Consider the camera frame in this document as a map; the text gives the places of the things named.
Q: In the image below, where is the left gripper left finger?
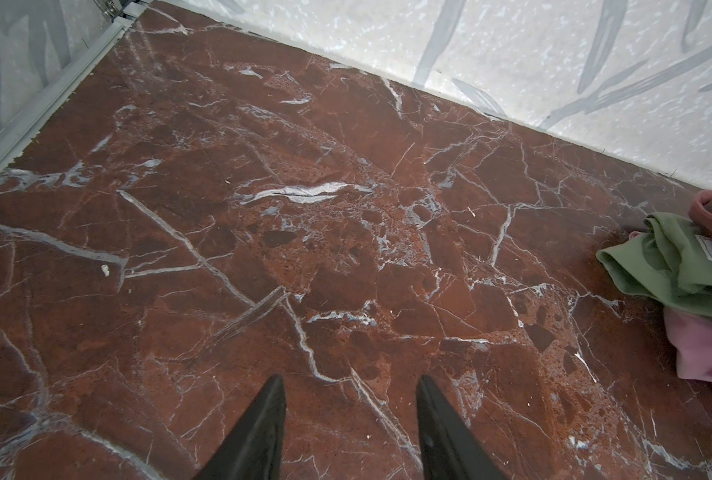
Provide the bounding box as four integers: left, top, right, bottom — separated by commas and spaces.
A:
194, 375, 286, 479

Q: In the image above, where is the olive green cloth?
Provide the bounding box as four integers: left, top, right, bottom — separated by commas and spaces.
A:
596, 212, 712, 318

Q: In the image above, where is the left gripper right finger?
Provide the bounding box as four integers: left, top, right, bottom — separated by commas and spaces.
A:
416, 375, 506, 480

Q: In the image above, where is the light pink cloth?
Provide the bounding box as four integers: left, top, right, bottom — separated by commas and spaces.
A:
628, 231, 712, 425

